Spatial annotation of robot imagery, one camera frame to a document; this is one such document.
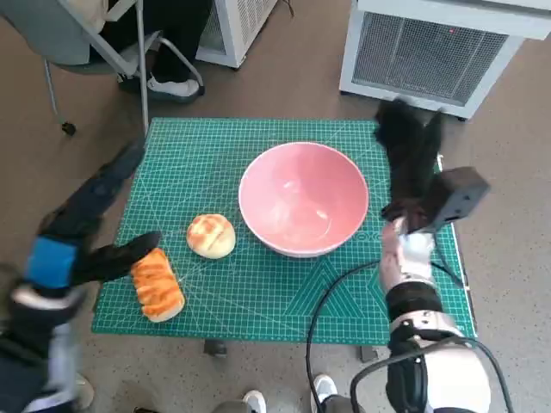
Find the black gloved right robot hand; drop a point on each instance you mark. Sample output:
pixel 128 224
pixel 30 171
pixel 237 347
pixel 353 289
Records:
pixel 411 168

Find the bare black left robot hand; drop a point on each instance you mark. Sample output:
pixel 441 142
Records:
pixel 86 215

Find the long striped toy bread loaf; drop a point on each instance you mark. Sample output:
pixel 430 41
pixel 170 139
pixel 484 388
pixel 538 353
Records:
pixel 157 286

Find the pink bowl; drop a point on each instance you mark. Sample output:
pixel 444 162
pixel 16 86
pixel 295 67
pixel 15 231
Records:
pixel 301 193

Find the round toy bread bun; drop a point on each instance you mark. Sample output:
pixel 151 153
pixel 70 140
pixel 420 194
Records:
pixel 211 236

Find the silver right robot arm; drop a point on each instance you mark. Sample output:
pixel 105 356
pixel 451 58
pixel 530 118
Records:
pixel 430 327

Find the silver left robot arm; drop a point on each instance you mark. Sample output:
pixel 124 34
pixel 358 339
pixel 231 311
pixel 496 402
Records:
pixel 62 357

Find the large white grille cabinet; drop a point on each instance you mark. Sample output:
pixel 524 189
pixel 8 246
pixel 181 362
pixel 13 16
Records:
pixel 430 47

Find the grey metal chair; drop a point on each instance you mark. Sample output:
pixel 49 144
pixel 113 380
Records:
pixel 51 38

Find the grey table foot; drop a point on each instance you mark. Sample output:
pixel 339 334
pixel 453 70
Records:
pixel 369 353
pixel 215 347

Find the green cutting mat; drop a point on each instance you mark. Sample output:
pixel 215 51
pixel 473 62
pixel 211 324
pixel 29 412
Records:
pixel 267 297

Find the seated person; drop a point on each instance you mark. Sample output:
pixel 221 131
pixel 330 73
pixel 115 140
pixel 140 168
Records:
pixel 176 43

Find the small white grille cabinet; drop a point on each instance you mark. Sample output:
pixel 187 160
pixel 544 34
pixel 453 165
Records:
pixel 239 30

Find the person with white shoes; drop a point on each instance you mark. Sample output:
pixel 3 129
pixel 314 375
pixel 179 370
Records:
pixel 323 389

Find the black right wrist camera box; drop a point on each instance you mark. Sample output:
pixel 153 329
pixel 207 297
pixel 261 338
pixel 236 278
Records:
pixel 458 193

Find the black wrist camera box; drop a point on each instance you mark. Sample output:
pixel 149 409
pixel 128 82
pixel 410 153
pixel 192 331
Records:
pixel 458 193
pixel 21 370

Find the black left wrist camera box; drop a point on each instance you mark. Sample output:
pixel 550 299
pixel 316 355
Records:
pixel 21 370

